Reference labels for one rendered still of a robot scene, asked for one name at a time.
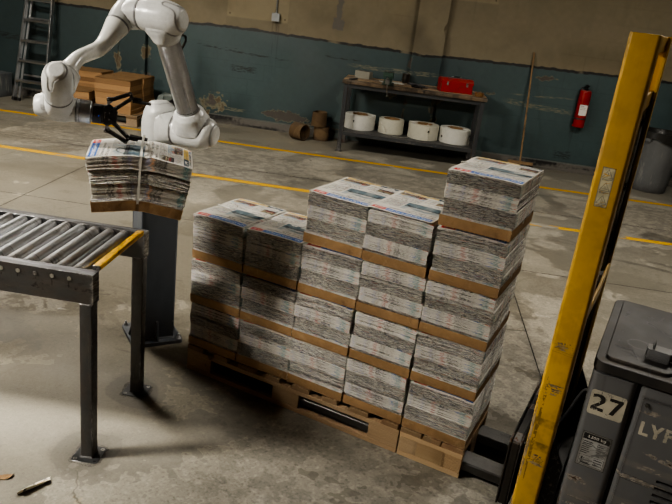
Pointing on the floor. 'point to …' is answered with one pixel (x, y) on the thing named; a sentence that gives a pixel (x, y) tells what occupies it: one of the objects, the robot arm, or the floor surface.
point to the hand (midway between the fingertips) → (146, 120)
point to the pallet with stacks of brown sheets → (138, 83)
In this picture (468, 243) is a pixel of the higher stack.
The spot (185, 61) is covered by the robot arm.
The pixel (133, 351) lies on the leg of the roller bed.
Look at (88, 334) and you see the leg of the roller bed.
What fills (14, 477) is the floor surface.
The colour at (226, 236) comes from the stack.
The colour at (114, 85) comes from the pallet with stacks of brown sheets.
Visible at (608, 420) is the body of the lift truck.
